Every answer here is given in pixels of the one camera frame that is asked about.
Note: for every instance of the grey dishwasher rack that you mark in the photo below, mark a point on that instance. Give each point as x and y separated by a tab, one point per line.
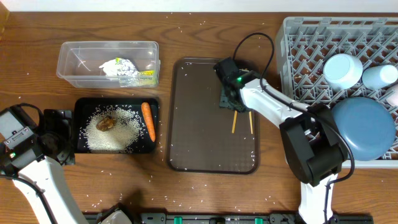
303	46

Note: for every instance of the clear plastic bin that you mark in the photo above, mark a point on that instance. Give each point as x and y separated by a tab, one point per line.
78	62

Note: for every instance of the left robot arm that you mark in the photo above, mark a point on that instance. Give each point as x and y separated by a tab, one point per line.
44	186

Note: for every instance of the dark brown serving tray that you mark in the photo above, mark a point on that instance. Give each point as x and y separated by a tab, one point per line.
199	135

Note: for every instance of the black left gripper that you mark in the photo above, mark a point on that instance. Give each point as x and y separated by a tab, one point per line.
64	125

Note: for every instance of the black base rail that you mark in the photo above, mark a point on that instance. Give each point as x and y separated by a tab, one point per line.
274	218

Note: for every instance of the pile of white rice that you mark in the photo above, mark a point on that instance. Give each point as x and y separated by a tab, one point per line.
128	128

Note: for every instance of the orange carrot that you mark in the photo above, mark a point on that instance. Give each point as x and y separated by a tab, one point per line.
147	115

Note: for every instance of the foil wrapper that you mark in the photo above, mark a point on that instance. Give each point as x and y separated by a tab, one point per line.
127	72

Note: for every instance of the dark blue plate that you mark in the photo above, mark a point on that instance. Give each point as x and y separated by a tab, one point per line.
367	127

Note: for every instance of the wooden chopstick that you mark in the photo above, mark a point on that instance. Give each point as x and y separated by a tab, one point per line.
234	122
250	122

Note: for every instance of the brown food lump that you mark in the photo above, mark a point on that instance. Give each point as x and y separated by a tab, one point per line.
107	123

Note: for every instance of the light blue plastic cup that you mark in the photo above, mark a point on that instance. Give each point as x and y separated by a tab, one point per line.
378	77

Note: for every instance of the light blue bowl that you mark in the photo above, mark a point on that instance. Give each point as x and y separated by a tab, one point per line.
342	71

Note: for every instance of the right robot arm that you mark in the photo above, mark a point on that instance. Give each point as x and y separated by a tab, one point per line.
313	147

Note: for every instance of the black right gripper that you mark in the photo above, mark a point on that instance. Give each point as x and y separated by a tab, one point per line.
225	102

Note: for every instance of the black plastic tray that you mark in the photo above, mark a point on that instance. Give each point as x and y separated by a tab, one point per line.
84	106

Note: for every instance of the pink plastic cup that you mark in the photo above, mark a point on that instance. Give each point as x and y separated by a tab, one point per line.
392	95

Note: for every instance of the yellow green snack packet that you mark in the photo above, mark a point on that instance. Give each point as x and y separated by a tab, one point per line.
147	78

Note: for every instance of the white napkin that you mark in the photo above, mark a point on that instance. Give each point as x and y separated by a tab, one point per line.
110	69

